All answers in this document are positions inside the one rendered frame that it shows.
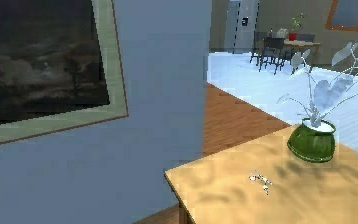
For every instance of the dark grey dining chair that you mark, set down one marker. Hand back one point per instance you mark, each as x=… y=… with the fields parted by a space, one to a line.
x=257 y=45
x=305 y=37
x=273 y=50

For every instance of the small silver key bunch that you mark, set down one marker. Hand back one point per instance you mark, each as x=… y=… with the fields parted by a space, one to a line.
x=261 y=180

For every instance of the grey fridge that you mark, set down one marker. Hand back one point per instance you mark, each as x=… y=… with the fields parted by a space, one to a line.
x=242 y=25

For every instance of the black fridge dispenser panel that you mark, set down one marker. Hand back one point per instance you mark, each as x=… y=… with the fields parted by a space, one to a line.
x=244 y=21

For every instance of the light wooden table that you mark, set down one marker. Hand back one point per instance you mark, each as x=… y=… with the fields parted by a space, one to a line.
x=273 y=186

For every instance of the pale grey lump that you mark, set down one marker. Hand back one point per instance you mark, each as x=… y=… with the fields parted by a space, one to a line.
x=281 y=33

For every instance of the pale plant in green pot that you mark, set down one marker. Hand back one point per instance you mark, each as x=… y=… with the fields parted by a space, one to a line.
x=312 y=141

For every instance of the wooden dining table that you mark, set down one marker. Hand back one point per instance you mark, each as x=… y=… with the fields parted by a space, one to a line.
x=302 y=44

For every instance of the dark framed landscape painting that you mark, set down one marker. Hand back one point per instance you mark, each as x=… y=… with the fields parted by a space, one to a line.
x=47 y=60

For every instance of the green plant in red pot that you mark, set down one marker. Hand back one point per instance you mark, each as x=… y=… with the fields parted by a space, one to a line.
x=295 y=28

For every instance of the orange framed window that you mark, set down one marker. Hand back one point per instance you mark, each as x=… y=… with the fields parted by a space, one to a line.
x=350 y=15

